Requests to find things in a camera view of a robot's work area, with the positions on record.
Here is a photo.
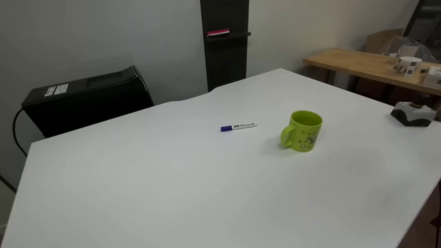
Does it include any blue and white marker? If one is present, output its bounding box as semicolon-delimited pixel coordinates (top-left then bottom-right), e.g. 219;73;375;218
219;123;258;133

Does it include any yellow-green ceramic mug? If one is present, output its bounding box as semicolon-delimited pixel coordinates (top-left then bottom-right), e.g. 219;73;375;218
282;111;323;152

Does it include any pink book on shelf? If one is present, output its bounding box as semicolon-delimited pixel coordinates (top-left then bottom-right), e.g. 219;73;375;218
207;29;231;38

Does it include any black tall shelf cabinet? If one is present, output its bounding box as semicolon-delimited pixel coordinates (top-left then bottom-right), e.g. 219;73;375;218
200;0;250;91

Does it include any black computer tower case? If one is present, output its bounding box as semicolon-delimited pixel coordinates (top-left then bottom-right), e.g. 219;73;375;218
22;67;153;138

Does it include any wooden side table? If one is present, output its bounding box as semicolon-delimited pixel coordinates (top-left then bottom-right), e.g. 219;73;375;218
304;49;441;97

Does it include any cardboard box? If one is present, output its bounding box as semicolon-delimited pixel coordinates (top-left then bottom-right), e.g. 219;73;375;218
364;29;403;54

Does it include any black and white small device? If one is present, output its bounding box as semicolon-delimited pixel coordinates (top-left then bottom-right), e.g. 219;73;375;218
392;102;437;127

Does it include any white cup with tags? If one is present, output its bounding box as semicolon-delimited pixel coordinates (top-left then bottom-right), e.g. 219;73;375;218
395;57;422;76

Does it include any white box on table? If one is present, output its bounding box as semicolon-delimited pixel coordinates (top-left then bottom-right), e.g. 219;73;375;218
423;67;441;89

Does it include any black power cable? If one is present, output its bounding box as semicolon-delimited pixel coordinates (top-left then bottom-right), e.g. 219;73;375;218
11;107;29;157

